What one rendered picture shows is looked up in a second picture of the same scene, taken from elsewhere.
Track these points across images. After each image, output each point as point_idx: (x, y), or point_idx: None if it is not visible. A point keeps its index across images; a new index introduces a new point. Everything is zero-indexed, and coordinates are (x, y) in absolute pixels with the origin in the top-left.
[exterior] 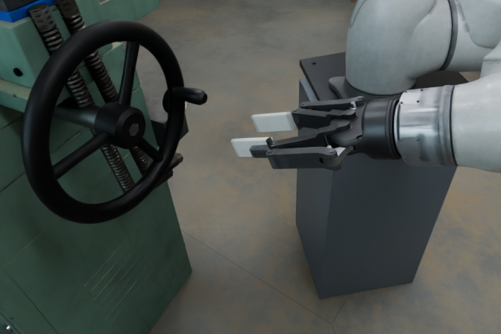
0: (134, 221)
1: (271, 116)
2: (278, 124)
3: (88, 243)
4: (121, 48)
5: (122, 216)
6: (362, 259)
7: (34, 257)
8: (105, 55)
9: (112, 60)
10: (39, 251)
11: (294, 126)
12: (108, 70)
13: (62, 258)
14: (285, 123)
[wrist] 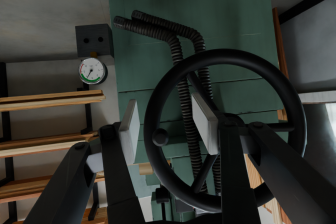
0: None
1: (137, 141)
2: (134, 130)
3: None
4: (165, 155)
5: None
6: None
7: (243, 22)
8: (180, 155)
9: (176, 149)
10: (239, 24)
11: (124, 136)
12: (181, 144)
13: (227, 4)
14: (132, 139)
